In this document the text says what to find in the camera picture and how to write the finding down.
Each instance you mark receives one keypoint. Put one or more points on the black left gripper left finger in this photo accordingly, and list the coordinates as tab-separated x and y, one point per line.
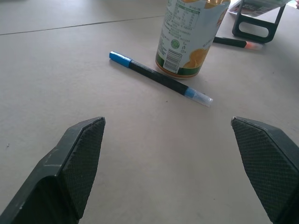
70	168

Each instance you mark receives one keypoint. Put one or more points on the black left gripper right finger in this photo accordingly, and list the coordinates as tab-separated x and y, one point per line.
268	163

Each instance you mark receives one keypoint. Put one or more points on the black pen with orange cap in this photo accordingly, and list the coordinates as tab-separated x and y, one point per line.
236	42

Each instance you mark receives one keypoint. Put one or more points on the black pen with blue cap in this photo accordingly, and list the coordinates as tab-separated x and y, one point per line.
158	77

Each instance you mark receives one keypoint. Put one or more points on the orange fruit can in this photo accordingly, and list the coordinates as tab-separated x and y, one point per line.
187	37

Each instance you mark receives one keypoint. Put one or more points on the printed paper booklet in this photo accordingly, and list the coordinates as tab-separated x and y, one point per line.
257	7

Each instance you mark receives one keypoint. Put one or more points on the black stand frame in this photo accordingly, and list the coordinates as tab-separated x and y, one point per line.
254	26

